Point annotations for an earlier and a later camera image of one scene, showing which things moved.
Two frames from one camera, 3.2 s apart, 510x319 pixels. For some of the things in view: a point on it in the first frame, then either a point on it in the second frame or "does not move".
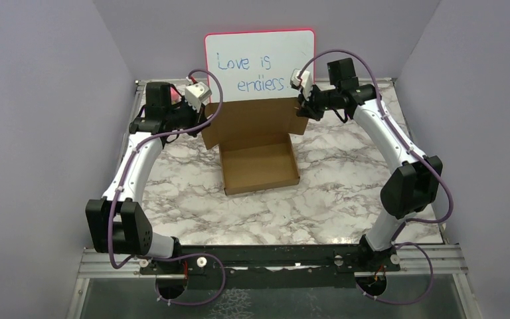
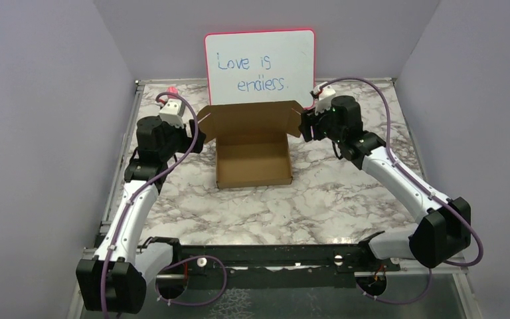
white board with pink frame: x=255 y=65 does not move
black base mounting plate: x=242 y=266 does not move
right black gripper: x=305 y=108 → x=309 y=118
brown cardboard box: x=256 y=144 does not move
